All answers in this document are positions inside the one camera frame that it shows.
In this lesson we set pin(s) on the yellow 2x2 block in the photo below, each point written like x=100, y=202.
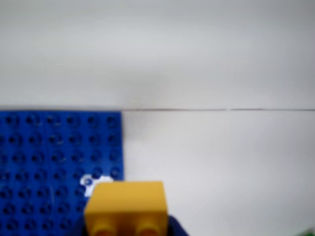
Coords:
x=126, y=204

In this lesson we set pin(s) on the blue 8x8 baseplate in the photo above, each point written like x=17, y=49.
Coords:
x=49, y=159

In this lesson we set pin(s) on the green 2x4 block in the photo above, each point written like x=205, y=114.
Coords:
x=308, y=233

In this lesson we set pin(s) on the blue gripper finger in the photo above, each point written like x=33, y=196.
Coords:
x=177, y=227

